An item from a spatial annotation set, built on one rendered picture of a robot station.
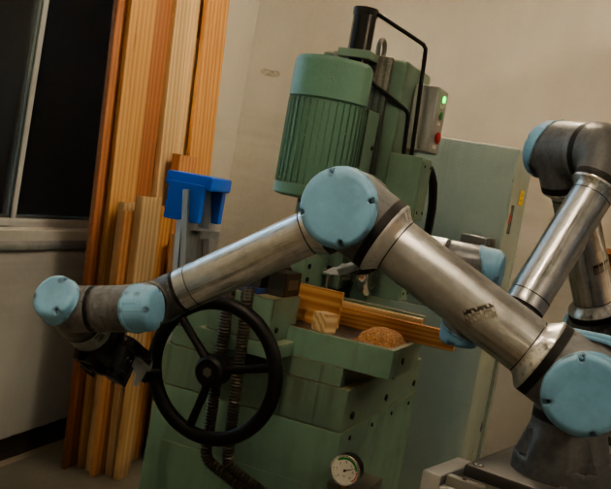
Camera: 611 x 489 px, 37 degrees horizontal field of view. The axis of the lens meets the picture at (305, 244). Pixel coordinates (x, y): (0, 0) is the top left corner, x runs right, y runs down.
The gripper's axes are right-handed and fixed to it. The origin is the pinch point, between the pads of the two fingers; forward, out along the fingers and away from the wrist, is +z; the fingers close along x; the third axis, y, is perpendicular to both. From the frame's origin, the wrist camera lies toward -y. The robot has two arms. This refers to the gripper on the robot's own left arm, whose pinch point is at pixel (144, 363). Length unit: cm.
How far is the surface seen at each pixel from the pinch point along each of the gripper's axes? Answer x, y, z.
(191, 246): -49, -59, 82
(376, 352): 38.1, -19.3, 16.0
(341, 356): 31.1, -17.0, 17.3
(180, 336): -5.8, -12.8, 19.9
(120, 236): -93, -68, 110
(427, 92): 25, -90, 27
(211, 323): 5.7, -13.8, 8.5
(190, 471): 2.6, 11.7, 33.1
